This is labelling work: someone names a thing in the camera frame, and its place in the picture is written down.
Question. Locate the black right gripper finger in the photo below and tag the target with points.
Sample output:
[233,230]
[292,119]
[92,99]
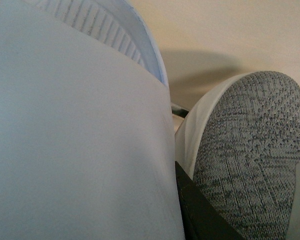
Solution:
[200,220]

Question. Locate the grey knit sneaker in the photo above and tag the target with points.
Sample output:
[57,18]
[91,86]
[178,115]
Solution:
[240,144]

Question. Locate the light blue slide sandal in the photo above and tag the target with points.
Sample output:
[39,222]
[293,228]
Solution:
[87,148]

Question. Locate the black metal shoe rack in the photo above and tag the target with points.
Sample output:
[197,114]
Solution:
[178,110]

